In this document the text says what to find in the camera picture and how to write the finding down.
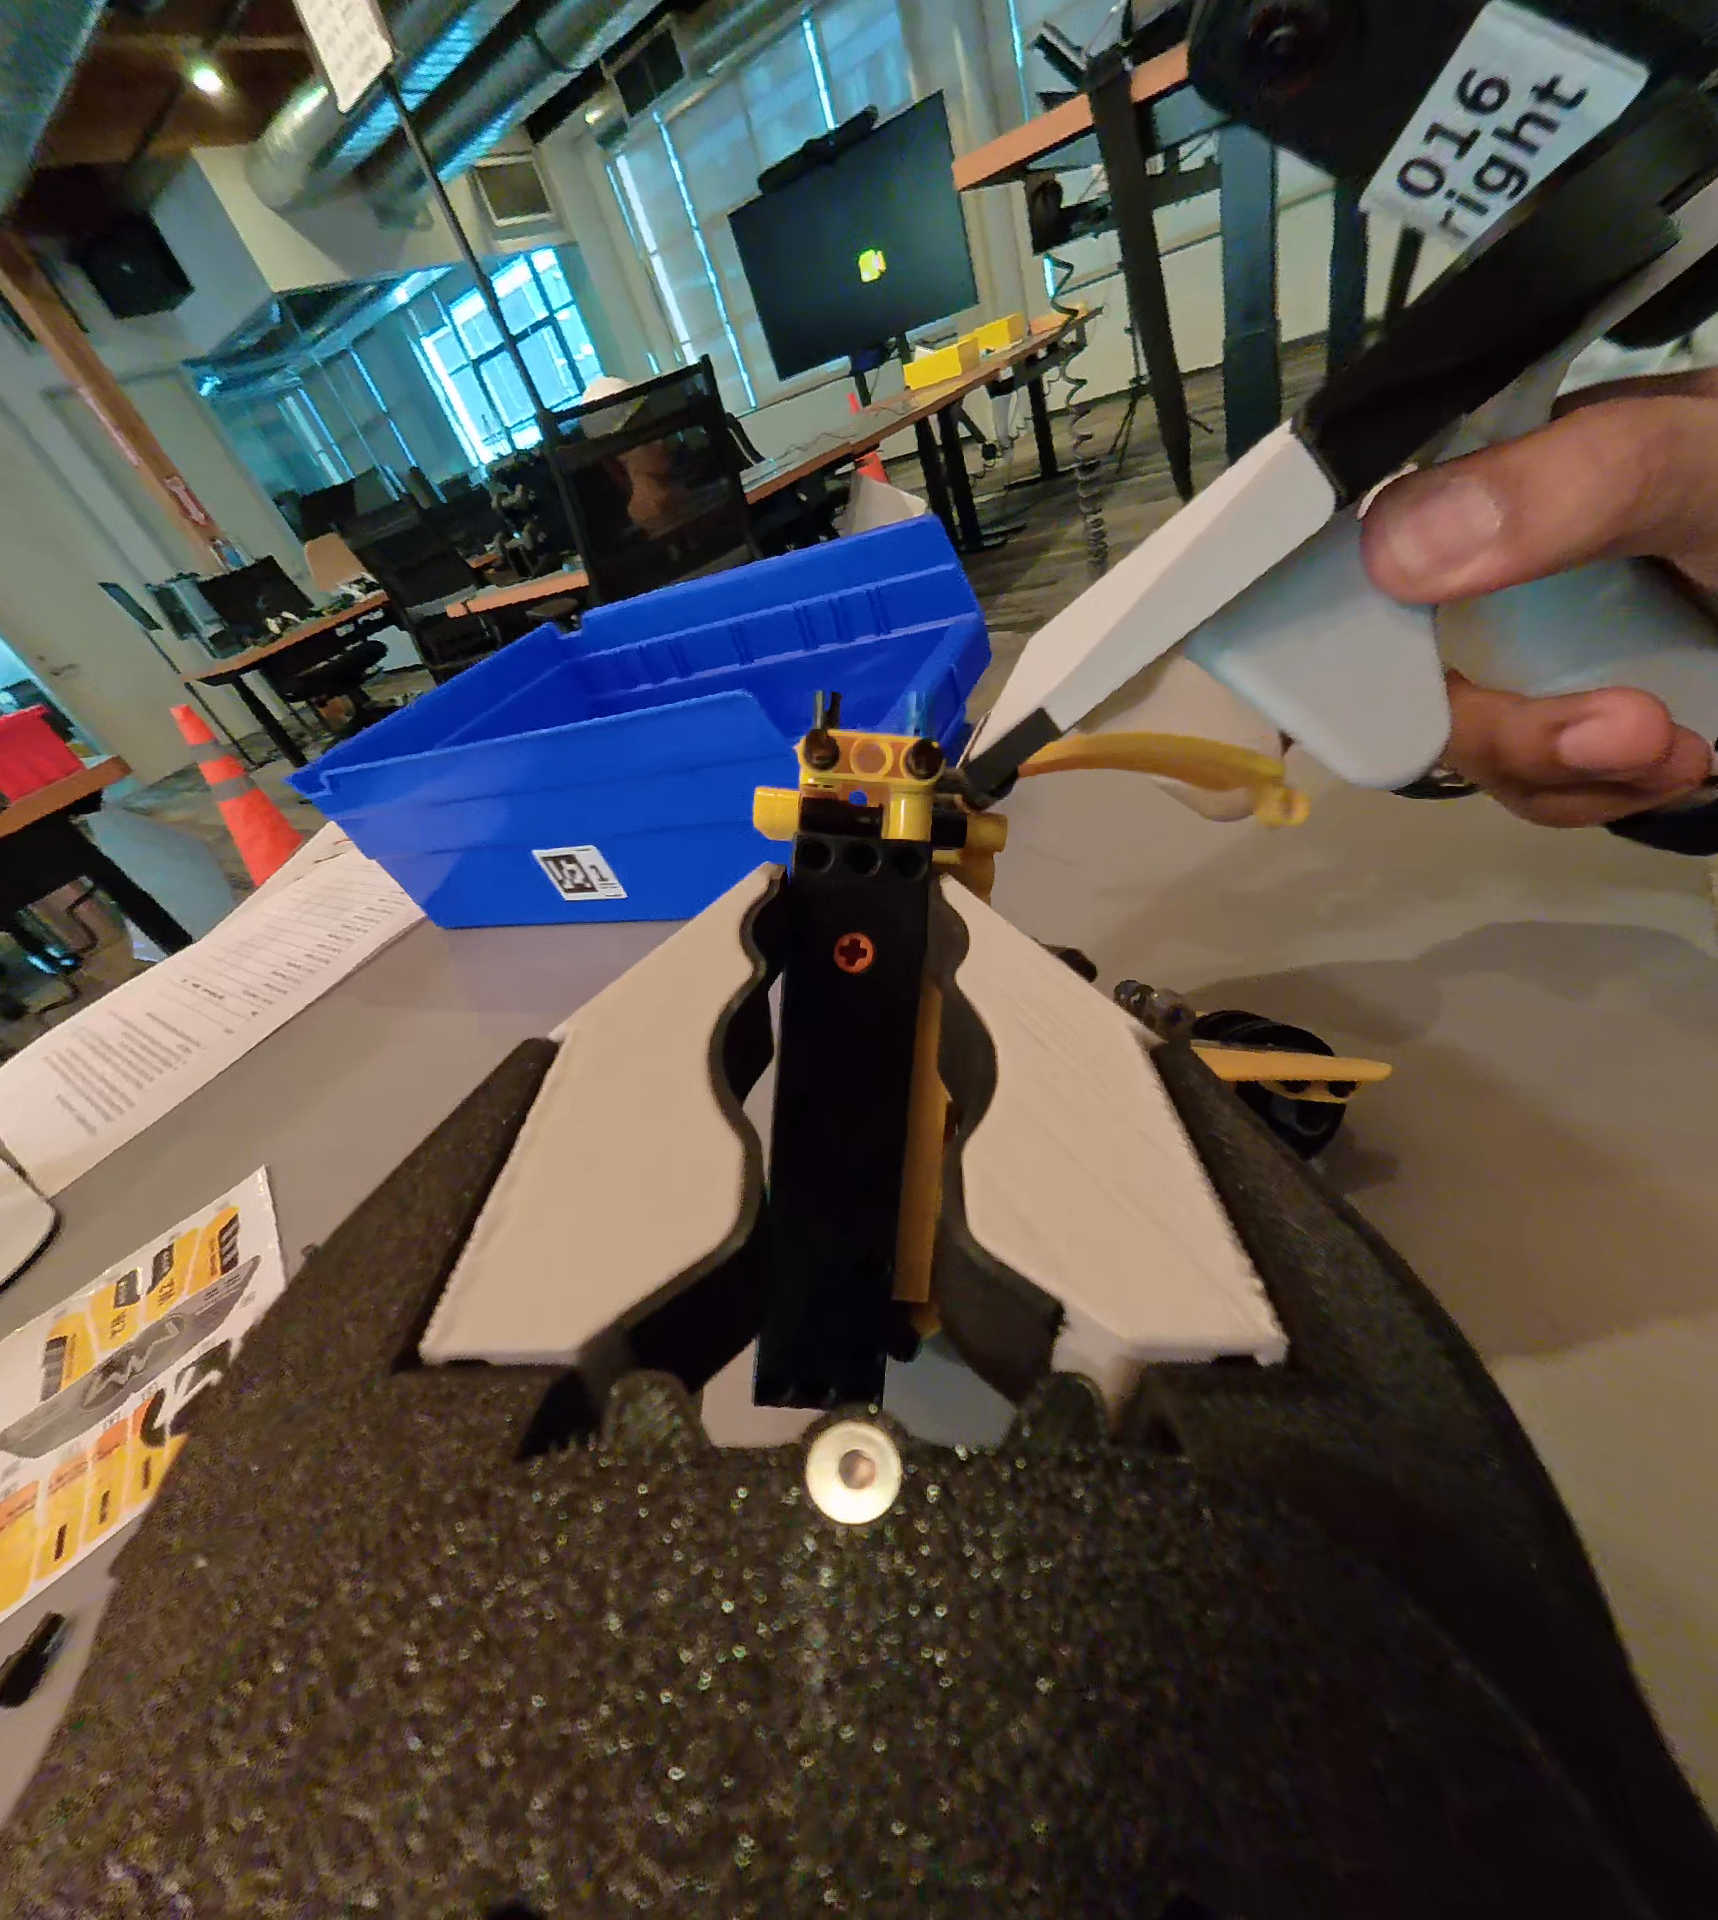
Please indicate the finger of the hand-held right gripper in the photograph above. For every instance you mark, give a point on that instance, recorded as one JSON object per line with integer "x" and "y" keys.
{"x": 1174, "y": 570}
{"x": 1204, "y": 713}

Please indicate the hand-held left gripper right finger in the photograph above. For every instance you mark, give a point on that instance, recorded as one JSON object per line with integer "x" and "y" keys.
{"x": 1115, "y": 1184}

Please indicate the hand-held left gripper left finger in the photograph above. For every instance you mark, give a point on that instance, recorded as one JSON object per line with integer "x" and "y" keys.
{"x": 574, "y": 1200}

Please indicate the yellow brick panel with axle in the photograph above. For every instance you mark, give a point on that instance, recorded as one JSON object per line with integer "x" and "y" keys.
{"x": 1174, "y": 754}

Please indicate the yellow black toy brick model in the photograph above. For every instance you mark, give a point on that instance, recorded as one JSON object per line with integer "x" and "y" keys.
{"x": 845, "y": 1125}

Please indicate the person's right hand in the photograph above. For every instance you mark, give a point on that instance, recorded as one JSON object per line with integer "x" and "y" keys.
{"x": 1624, "y": 480}

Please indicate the wooden standing desk black legs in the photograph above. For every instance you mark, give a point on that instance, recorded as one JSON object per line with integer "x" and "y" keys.
{"x": 1158, "y": 300}

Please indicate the long wooden desk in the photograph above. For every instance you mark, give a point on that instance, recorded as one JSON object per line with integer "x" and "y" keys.
{"x": 918, "y": 405}

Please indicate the yellow plastic bin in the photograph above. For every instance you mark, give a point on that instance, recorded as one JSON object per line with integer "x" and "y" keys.
{"x": 948, "y": 361}

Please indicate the printed paper sheets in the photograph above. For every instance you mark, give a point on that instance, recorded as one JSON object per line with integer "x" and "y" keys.
{"x": 198, "y": 1004}

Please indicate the blue plastic bin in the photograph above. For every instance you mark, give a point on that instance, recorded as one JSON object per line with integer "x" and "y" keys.
{"x": 649, "y": 750}

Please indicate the black TV monitor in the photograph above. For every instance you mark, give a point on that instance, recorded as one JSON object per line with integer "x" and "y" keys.
{"x": 845, "y": 240}

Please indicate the orange traffic cone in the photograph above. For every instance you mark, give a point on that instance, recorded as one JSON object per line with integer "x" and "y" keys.
{"x": 253, "y": 825}

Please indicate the black framed screen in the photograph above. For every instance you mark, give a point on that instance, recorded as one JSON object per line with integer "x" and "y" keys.
{"x": 649, "y": 480}

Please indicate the yellow printed leaflet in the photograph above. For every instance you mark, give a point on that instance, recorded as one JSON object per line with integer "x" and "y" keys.
{"x": 49, "y": 1424}

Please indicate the red chair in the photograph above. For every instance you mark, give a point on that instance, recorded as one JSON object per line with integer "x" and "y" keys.
{"x": 12, "y": 750}

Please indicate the white hanging sign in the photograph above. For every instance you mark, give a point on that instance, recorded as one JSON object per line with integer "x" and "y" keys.
{"x": 343, "y": 45}

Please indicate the grey ceiling duct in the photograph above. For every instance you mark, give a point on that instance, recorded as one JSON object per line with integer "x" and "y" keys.
{"x": 349, "y": 120}

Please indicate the black wall speaker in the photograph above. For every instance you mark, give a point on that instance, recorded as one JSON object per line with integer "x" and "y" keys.
{"x": 137, "y": 267}

